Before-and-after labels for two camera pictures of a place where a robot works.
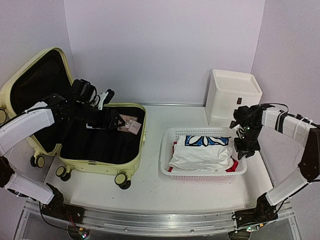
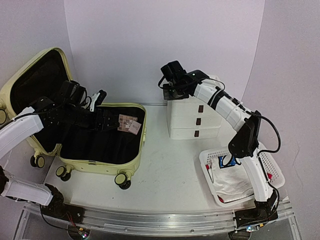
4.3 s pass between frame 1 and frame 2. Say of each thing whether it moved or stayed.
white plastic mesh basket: moved
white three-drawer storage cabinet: moved
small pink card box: stayed
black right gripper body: moved
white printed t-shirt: moved
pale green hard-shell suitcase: stayed
